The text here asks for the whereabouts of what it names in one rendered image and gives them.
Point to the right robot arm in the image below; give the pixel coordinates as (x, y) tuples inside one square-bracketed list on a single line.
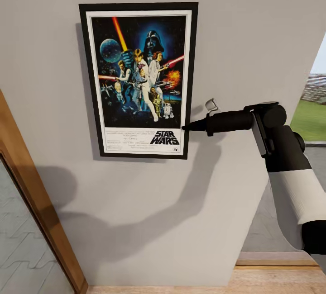
[(299, 198)]

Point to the poster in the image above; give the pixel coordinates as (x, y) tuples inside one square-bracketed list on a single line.
[(140, 59)]

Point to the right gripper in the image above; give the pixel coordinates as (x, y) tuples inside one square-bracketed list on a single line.
[(223, 122)]

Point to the door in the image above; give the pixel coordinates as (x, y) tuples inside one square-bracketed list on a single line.
[(35, 254)]

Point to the fixed window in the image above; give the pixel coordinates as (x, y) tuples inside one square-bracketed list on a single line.
[(265, 247)]

